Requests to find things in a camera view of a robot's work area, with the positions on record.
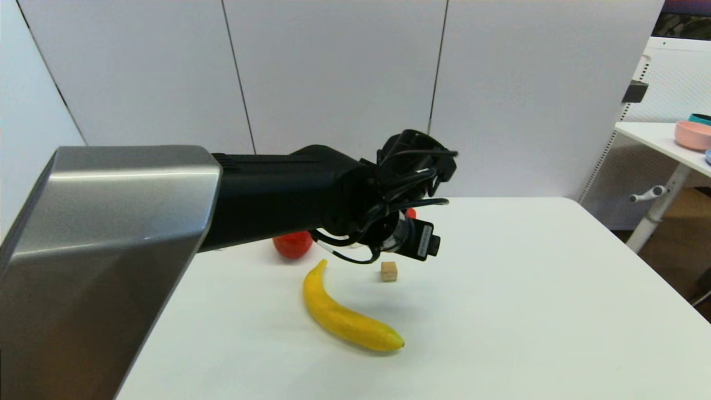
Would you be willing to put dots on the teal bowl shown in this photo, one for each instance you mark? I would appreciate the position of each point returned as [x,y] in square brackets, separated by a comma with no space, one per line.
[702,118]

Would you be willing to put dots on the silver and black left arm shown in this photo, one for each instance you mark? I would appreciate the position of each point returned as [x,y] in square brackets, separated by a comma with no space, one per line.
[111,250]

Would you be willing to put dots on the small wooden cube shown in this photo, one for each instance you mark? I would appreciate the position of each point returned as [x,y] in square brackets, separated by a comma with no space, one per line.
[389,271]

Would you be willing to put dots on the black clamp box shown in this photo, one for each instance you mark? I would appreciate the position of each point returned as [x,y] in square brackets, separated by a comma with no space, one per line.
[634,91]

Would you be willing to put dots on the yellow banana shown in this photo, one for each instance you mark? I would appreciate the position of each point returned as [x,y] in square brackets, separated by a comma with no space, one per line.
[339,318]

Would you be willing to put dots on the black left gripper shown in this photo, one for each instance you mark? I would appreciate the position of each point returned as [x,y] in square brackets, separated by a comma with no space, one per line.
[423,240]

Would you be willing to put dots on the pink bowl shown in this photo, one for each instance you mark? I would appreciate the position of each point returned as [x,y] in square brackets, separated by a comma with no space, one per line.
[693,136]

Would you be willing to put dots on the white perforated panel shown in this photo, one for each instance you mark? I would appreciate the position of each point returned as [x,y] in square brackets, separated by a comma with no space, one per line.
[675,75]

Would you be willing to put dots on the white side table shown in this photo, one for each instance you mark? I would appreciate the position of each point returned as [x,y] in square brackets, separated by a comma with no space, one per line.
[655,137]

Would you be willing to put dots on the red apple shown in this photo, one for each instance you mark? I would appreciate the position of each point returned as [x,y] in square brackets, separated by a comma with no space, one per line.
[291,245]

